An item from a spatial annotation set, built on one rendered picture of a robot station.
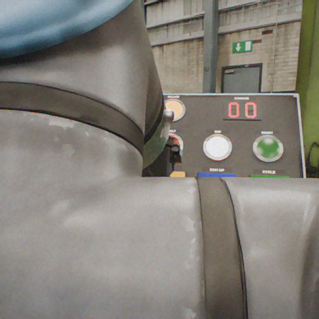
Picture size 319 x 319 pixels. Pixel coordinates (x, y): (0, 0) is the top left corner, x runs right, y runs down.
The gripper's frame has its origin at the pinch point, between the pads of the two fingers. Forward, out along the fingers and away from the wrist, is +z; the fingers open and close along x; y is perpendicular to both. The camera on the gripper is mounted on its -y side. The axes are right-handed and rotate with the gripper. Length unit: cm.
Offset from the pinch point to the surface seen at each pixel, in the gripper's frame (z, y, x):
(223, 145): 10.7, -8.9, 11.2
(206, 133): 11.0, -11.7, 7.6
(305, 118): 27.2, -24.2, 33.6
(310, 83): 23, -32, 34
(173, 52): 605, -533, -99
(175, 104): 10.7, -18.5, 0.5
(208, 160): 11.0, -5.8, 8.2
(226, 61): 547, -454, 49
